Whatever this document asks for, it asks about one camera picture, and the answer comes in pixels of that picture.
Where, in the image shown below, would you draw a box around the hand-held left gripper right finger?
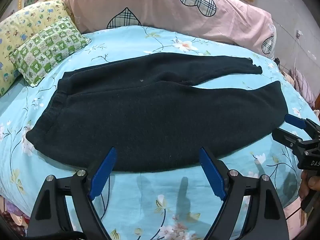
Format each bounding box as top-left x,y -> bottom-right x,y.
199,147 -> 290,240

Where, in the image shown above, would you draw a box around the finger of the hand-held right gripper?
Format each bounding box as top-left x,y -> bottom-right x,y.
284,114 -> 320,137
271,127 -> 304,151

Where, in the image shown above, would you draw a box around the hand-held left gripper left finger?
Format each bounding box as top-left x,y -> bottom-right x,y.
29,147 -> 118,240

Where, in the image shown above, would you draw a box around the black pants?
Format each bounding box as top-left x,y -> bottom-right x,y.
26,52 -> 289,173

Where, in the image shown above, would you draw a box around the person's right hand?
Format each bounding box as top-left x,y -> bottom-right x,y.
298,170 -> 320,200

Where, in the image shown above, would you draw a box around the pile of clothes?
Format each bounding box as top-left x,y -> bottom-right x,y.
274,57 -> 317,108

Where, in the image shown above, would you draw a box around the blue floral bed sheet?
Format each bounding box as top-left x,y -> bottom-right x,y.
0,26 -> 318,240

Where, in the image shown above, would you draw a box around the green checkered pillow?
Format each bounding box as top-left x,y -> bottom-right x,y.
9,17 -> 91,87

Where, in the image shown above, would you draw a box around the yellow printed pillow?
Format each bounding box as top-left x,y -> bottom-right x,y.
0,0 -> 75,97

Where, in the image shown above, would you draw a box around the pink plaid-heart pillow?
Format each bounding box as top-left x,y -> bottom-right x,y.
60,0 -> 277,55

